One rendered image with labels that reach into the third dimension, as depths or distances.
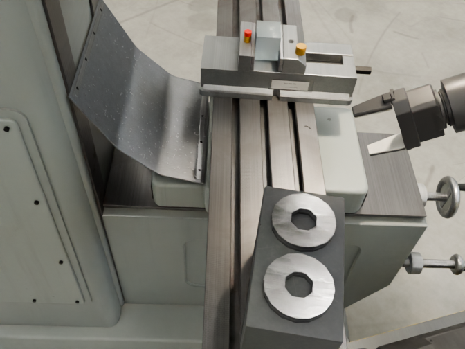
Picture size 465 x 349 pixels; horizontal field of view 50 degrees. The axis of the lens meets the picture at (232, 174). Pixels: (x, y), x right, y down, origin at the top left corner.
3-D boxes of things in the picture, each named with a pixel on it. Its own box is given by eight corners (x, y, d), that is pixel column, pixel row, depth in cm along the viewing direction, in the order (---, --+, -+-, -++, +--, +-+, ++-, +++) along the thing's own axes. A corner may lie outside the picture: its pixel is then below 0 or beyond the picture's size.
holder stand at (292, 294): (322, 260, 88) (348, 191, 72) (316, 389, 74) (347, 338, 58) (254, 248, 88) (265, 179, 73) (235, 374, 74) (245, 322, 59)
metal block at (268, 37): (277, 44, 114) (280, 21, 109) (277, 61, 110) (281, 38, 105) (254, 43, 113) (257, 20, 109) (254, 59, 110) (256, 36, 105)
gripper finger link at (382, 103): (351, 106, 81) (390, 95, 79) (355, 121, 79) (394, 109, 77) (349, 100, 80) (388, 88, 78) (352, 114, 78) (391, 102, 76)
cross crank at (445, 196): (448, 193, 145) (466, 167, 136) (460, 227, 137) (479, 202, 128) (395, 191, 144) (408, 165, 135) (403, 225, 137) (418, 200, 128)
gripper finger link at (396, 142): (369, 156, 86) (405, 146, 84) (366, 142, 88) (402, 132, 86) (371, 161, 88) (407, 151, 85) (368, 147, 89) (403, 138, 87)
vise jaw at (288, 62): (302, 40, 116) (304, 25, 113) (304, 75, 108) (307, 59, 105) (276, 38, 116) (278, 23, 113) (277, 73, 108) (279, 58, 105)
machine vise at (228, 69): (345, 64, 123) (356, 25, 114) (351, 106, 113) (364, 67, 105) (203, 55, 122) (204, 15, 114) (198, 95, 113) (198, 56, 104)
